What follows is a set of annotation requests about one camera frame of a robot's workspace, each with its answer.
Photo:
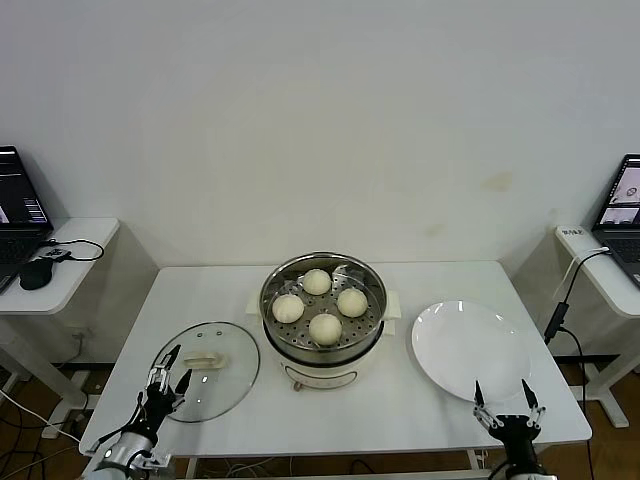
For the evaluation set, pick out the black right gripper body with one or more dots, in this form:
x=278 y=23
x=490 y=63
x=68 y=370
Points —
x=515 y=430

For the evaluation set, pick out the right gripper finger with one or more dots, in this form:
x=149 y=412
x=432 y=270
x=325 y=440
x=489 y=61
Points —
x=479 y=397
x=530 y=395

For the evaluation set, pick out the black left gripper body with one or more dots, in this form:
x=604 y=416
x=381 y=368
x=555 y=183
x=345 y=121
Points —
x=159 y=405

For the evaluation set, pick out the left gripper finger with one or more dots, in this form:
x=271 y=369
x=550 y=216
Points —
x=183 y=387
x=162 y=375

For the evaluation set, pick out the round glass pot lid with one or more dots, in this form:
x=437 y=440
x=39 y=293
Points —
x=220 y=385

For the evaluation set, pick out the white steamed baozi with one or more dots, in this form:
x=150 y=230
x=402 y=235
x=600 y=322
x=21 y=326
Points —
x=351 y=303
x=325 y=329
x=316 y=282
x=288 y=308

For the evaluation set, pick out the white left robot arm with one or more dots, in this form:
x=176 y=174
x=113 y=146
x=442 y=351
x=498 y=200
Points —
x=125 y=447

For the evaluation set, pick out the stainless steel steamer basket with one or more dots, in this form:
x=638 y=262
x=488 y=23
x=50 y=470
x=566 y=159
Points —
x=372 y=320

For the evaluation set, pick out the round white plate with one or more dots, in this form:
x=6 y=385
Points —
x=465 y=345

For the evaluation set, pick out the white side table with mouse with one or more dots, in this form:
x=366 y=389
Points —
x=75 y=280

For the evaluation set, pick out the white side table with label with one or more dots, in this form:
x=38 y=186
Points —
x=600 y=280

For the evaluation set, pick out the cream electric cooking pot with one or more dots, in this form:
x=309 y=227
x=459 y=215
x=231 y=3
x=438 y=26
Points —
x=325 y=372

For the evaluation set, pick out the small black usb dongle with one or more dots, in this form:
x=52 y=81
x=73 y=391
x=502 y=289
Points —
x=56 y=253

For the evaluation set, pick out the black computer mouse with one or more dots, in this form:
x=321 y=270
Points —
x=35 y=275

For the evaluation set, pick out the grey laptop with light screen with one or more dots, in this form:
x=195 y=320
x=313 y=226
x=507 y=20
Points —
x=622 y=240

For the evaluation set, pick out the black laptop with dark screen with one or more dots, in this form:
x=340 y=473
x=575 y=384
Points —
x=20 y=200

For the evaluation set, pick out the white wall socket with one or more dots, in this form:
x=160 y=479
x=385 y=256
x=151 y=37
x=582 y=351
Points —
x=82 y=334

